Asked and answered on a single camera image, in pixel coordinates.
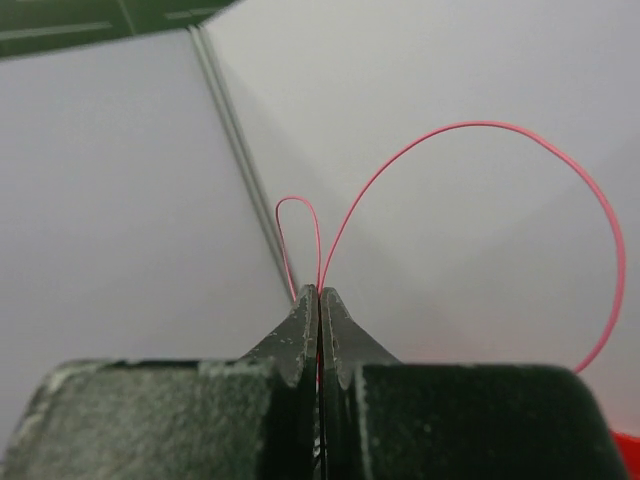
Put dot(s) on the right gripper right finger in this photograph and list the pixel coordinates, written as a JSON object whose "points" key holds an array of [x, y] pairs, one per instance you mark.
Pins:
{"points": [[385, 419]]}

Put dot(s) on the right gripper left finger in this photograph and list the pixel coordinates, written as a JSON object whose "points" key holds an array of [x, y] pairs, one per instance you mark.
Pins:
{"points": [[250, 418]]}

